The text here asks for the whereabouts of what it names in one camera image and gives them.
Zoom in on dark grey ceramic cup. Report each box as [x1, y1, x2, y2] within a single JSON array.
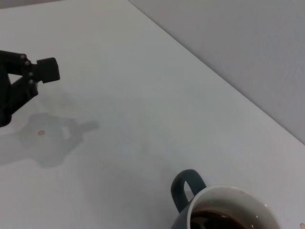
[[170, 168, 281, 229]]

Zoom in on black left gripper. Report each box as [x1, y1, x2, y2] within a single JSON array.
[[0, 50, 61, 128]]

